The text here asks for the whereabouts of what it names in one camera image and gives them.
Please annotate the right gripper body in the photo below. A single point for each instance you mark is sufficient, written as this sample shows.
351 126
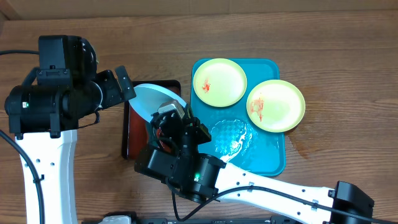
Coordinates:
194 134

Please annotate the light blue plate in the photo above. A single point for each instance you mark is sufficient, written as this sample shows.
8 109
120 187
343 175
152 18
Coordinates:
149 97

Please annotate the yellow-green plate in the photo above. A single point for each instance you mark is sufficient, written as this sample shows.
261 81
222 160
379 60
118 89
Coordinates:
275 106
220 82

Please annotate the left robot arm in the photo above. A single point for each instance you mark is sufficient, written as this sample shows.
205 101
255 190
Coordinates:
44 113

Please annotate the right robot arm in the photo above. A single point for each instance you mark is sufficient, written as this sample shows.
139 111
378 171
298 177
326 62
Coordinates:
174 159

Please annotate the black tray with red water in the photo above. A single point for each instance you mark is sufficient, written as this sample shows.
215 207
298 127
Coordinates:
135 133

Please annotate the teal plastic serving tray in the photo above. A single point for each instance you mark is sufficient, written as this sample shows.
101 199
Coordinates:
234 137

